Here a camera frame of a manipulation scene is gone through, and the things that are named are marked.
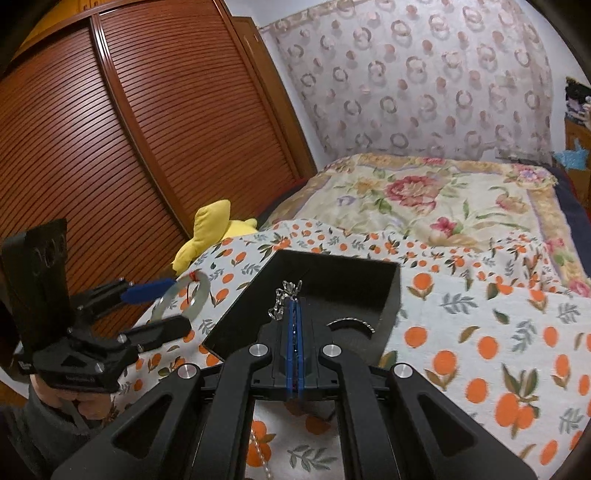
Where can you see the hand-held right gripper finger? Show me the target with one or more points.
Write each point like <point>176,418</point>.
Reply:
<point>290,344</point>
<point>299,344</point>

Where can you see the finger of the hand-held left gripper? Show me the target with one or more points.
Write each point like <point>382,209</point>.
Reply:
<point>144,289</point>
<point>159,331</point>

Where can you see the pale green jade bangle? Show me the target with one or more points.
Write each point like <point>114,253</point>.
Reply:
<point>206,295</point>

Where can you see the black jewelry box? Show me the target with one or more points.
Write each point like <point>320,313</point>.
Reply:
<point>332,281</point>

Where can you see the person's left hand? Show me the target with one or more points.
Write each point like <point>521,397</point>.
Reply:
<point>87,406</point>

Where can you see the yellow plush toy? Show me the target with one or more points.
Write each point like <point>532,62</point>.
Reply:
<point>207,226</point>

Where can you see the brown slatted wooden wardrobe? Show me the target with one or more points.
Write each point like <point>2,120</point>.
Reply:
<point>92,138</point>

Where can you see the orange fruit print sheet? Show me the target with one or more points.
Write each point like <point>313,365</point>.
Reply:
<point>461,323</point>

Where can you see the floral blanket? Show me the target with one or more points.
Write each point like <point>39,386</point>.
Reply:
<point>415,207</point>

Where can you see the dark blue bed sheet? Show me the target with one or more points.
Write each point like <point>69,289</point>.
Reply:
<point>573,217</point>

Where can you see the light blue star-shaped item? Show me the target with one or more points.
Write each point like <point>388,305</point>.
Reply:
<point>575,157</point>

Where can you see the orange wooden shelf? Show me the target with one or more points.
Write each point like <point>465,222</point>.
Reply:
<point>577,131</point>

